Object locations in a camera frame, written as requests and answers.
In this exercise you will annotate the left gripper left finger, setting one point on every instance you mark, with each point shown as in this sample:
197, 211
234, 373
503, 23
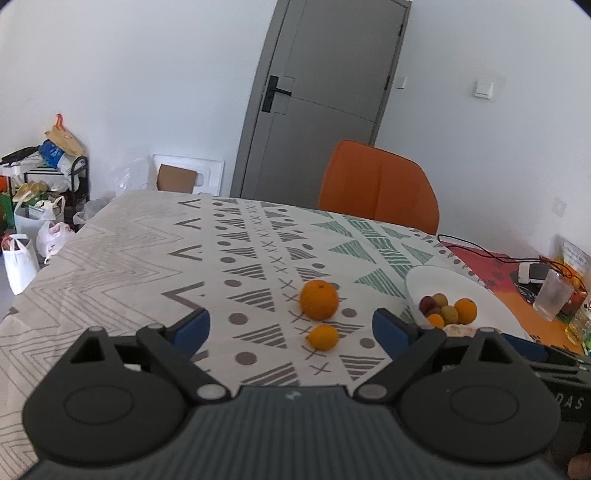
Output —
170, 350

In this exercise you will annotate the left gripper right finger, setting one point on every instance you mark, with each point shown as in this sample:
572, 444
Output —
410, 349

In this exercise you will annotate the tiny orange kumquat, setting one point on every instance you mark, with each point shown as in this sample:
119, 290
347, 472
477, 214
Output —
437, 320

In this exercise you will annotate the small red fruit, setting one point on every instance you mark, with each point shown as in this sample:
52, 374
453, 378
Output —
427, 304

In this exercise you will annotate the peeled pomelo segment right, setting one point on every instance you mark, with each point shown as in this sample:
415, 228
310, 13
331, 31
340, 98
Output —
459, 330

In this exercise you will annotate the brown longan on plate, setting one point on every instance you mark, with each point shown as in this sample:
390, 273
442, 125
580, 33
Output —
440, 300

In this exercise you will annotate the white round plate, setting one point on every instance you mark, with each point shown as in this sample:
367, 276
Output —
492, 312

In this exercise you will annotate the medium orange mandarin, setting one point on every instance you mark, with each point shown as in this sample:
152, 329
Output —
467, 311

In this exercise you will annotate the small orange mandarin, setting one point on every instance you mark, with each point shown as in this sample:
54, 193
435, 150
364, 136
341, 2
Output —
323, 338

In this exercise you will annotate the clear plastic cup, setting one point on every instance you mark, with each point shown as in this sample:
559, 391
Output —
553, 295

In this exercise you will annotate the large orange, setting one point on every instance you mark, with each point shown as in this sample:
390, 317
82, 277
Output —
319, 300

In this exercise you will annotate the red orange mat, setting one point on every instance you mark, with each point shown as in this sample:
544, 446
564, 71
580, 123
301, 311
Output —
499, 278

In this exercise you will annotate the patterned tablecloth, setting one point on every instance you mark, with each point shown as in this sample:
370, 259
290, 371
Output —
150, 257

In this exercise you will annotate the brown cardboard box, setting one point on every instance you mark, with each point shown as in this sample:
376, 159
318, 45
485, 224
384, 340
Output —
174, 179

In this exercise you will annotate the white plastic bag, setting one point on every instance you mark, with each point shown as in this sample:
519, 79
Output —
20, 261

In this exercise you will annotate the orange chair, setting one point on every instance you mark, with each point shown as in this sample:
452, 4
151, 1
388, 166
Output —
375, 184

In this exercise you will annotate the white foam board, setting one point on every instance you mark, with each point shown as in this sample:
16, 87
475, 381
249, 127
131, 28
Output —
208, 172

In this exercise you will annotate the black metal rack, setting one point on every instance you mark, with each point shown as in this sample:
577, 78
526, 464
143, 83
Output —
73, 186

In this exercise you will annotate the brown paper bag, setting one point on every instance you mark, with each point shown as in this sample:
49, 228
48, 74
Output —
60, 136

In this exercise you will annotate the grey door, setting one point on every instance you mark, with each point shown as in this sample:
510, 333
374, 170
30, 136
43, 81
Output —
338, 58

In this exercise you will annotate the white light switch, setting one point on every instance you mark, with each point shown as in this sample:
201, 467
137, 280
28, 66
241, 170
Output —
484, 90

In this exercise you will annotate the black door handle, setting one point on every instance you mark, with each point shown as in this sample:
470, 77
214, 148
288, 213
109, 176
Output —
272, 88

